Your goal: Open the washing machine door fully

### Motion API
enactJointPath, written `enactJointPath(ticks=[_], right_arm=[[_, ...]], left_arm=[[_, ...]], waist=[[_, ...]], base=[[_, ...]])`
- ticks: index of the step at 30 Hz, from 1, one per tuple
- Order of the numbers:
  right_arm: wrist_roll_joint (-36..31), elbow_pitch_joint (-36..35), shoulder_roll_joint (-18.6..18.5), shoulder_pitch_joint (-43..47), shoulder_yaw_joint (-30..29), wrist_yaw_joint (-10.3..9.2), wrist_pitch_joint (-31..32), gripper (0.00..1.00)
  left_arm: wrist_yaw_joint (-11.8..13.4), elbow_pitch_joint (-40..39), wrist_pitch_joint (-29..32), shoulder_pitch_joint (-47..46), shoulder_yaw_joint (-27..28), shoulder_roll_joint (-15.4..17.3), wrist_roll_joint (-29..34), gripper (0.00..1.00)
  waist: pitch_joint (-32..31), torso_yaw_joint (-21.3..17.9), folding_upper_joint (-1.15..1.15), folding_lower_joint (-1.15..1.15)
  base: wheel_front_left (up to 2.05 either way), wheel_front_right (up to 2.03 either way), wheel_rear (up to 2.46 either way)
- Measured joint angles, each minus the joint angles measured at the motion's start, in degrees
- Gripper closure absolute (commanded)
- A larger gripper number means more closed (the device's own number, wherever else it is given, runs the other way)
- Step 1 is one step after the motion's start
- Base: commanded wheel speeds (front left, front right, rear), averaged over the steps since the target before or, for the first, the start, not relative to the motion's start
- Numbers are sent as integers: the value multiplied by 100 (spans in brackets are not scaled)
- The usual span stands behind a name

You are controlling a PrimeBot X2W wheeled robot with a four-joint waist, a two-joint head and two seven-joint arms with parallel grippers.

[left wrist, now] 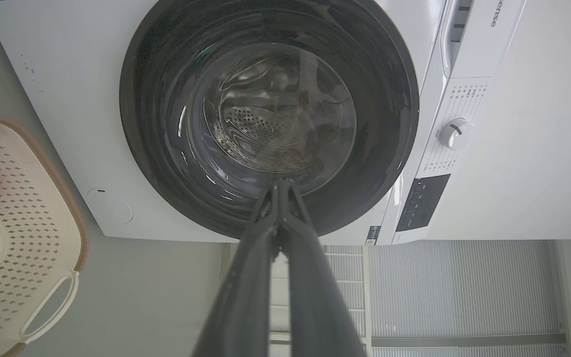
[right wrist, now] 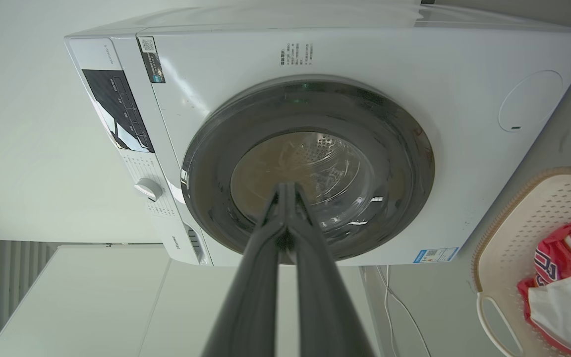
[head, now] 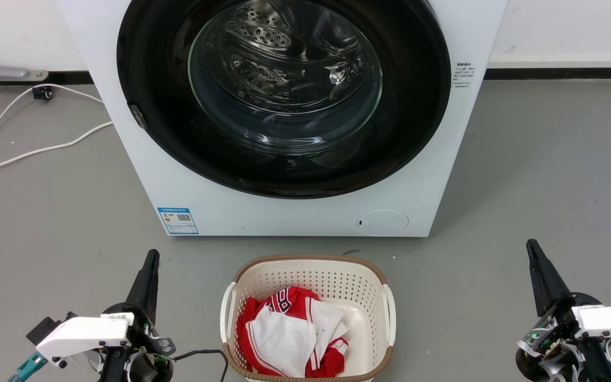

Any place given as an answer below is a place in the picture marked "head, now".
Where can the stainless steel washer drum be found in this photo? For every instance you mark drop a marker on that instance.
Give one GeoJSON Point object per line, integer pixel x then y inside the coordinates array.
{"type": "Point", "coordinates": [263, 32]}

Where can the round white filter cover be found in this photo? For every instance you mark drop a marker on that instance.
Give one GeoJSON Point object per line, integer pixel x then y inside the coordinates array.
{"type": "Point", "coordinates": [382, 223]}

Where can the black round glass washer door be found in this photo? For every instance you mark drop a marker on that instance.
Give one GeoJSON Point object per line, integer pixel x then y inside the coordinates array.
{"type": "Point", "coordinates": [151, 122]}

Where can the cream laundry basket brown rim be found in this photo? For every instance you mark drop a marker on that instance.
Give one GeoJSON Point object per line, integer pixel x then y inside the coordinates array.
{"type": "Point", "coordinates": [337, 276]}

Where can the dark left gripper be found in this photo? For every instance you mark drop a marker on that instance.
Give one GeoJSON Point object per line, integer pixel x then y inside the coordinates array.
{"type": "Point", "coordinates": [146, 339]}

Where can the black box on left wrist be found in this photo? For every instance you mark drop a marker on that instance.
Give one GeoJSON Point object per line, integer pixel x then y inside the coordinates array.
{"type": "Point", "coordinates": [45, 326]}

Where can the small black text sticker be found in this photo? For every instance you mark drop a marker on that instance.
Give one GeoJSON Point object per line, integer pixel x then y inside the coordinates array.
{"type": "Point", "coordinates": [463, 74]}

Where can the grey metal pipe bracket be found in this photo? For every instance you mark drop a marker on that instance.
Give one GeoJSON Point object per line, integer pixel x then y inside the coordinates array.
{"type": "Point", "coordinates": [3, 71]}

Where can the white front-load washing machine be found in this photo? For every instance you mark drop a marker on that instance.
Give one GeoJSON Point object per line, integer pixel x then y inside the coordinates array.
{"type": "Point", "coordinates": [284, 217]}

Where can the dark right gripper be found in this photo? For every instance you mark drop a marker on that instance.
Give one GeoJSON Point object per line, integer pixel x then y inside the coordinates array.
{"type": "Point", "coordinates": [555, 339]}

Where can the blue energy label sticker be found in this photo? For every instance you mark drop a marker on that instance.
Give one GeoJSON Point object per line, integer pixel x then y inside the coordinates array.
{"type": "Point", "coordinates": [178, 220]}

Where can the red and white jersey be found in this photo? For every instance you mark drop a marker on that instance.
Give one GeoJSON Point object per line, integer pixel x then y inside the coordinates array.
{"type": "Point", "coordinates": [279, 339]}

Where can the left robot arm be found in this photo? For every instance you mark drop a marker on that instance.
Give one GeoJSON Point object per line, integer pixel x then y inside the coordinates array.
{"type": "Point", "coordinates": [113, 369]}

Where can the small black plug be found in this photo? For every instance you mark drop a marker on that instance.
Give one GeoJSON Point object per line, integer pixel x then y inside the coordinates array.
{"type": "Point", "coordinates": [43, 93]}

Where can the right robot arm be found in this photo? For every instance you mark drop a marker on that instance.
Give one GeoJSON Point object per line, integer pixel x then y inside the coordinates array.
{"type": "Point", "coordinates": [597, 366]}

